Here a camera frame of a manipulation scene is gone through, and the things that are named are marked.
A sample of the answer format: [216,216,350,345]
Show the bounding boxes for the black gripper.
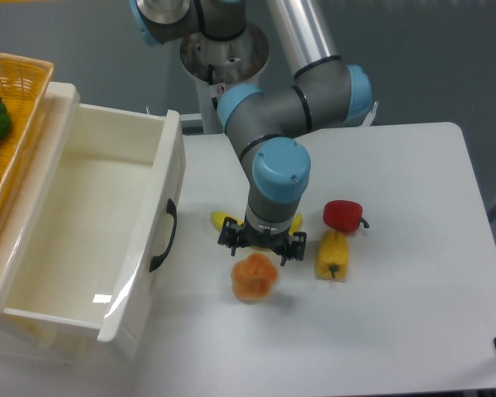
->
[217,218,307,266]

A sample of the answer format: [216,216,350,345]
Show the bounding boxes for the round orange bread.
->
[231,253,279,303]

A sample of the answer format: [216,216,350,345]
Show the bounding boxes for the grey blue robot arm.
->
[130,1,373,261]

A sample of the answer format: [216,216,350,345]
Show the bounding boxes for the yellow banana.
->
[210,211,296,252]

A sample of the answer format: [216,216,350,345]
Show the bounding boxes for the yellow bell pepper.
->
[314,230,350,281]

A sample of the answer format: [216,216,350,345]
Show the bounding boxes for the red bell pepper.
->
[322,200,370,233]

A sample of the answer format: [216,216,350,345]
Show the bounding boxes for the white plastic drawer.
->
[3,104,185,348]

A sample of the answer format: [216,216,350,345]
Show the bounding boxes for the white drawer cabinet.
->
[0,81,150,367]

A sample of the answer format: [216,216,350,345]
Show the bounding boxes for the yellow woven basket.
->
[0,53,54,220]

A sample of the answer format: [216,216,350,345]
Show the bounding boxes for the black drawer handle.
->
[149,198,178,273]

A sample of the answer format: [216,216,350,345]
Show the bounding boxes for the white table bracket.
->
[361,101,379,127]

